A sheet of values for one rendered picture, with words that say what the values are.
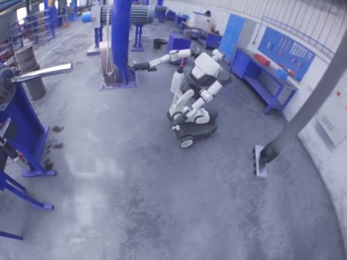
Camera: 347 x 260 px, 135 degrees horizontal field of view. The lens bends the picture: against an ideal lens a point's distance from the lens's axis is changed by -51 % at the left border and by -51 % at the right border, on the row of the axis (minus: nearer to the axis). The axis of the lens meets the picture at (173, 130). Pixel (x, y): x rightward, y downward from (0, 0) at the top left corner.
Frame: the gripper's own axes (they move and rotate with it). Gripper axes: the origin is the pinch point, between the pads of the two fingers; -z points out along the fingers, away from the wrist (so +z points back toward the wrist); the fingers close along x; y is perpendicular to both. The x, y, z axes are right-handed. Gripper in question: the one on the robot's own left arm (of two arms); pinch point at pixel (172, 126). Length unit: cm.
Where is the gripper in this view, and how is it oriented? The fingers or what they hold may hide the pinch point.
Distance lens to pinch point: 159.4
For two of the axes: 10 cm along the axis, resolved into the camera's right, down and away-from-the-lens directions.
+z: 7.2, -6.3, -3.0
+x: -4.2, -0.6, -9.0
